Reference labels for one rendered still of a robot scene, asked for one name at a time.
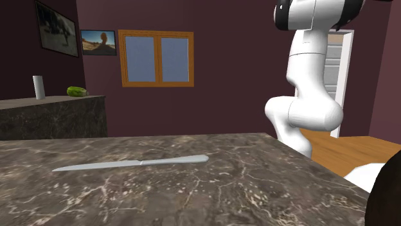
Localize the dark brown rounded object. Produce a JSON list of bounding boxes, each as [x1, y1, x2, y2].
[[364, 150, 401, 226]]

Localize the dark marble counter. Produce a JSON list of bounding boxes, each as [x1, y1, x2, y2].
[[0, 95, 109, 141]]

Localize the dark framed grey picture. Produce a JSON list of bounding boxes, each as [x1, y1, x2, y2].
[[34, 0, 80, 58]]

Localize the white framed doorway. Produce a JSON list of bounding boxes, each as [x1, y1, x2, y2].
[[322, 29, 355, 139]]

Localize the white round seat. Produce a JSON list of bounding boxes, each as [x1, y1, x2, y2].
[[343, 162, 386, 193]]

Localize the desert landscape wall picture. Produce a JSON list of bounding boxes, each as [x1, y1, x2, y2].
[[80, 30, 118, 57]]

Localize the orange framed window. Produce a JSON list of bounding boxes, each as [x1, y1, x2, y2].
[[118, 29, 195, 88]]

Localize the silver table knife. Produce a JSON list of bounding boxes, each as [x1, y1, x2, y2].
[[51, 154, 209, 172]]

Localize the green vegetable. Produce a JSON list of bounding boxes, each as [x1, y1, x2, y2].
[[66, 86, 89, 98]]

